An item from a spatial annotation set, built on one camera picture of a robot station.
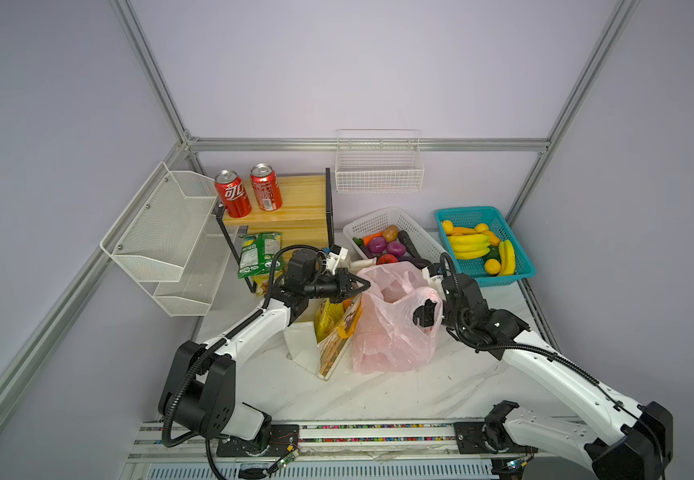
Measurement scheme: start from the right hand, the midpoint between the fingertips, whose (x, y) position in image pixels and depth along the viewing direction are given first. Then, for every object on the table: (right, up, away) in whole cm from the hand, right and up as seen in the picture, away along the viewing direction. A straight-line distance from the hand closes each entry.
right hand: (409, 302), depth 77 cm
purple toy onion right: (+1, +15, +31) cm, 35 cm away
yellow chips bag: (-22, -4, +3) cm, 22 cm away
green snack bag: (-44, +14, +11) cm, 47 cm away
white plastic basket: (-13, +21, +35) cm, 43 cm away
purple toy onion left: (-6, +17, +33) cm, 38 cm away
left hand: (-11, +5, -1) cm, 12 cm away
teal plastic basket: (+38, +27, +39) cm, 60 cm away
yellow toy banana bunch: (+27, +16, +29) cm, 43 cm away
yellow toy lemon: (+22, +24, +37) cm, 50 cm away
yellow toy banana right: (+40, +12, +26) cm, 49 cm away
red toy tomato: (-3, +11, +25) cm, 28 cm away
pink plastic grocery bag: (-6, -8, -5) cm, 11 cm away
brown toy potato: (-1, +22, +36) cm, 42 cm away
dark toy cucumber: (+5, +19, +34) cm, 39 cm away
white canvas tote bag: (-22, -15, 0) cm, 27 cm away
